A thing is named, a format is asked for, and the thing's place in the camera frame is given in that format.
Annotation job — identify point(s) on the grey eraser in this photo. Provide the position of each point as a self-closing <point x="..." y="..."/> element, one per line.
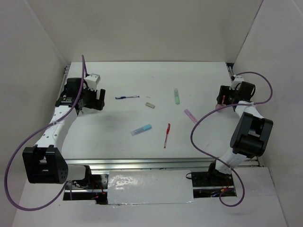
<point x="150" y="105"/>

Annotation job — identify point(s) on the shiny white cover sheet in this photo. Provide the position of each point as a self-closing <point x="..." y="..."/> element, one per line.
<point x="149" y="187"/>

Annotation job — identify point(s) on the blue ballpoint pen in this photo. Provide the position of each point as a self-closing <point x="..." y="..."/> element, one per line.
<point x="125" y="97"/>

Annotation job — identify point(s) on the purple highlighter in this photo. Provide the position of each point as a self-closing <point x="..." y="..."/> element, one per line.
<point x="190" y="115"/>

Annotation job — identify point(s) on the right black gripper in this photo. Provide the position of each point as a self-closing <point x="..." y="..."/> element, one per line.
<point x="225" y="90"/>

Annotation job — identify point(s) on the red ballpoint pen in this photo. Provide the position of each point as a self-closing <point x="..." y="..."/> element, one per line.
<point x="167" y="134"/>

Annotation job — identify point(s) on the green highlighter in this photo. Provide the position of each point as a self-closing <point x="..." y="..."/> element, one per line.
<point x="176" y="96"/>

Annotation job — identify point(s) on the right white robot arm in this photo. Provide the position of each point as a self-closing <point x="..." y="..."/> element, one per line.
<point x="251" y="134"/>

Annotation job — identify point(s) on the blue highlighter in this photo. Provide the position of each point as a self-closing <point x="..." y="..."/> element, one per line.
<point x="141" y="129"/>

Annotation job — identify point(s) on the aluminium rail frame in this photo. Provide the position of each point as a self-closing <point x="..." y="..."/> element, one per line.
<point x="103" y="140"/>

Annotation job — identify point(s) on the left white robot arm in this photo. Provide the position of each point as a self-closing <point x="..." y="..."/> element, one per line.
<point x="44" y="162"/>

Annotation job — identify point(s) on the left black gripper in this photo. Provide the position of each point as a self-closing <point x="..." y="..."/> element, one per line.
<point x="96" y="104"/>

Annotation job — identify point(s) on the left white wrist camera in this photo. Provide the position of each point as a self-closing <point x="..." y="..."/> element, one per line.
<point x="92" y="81"/>

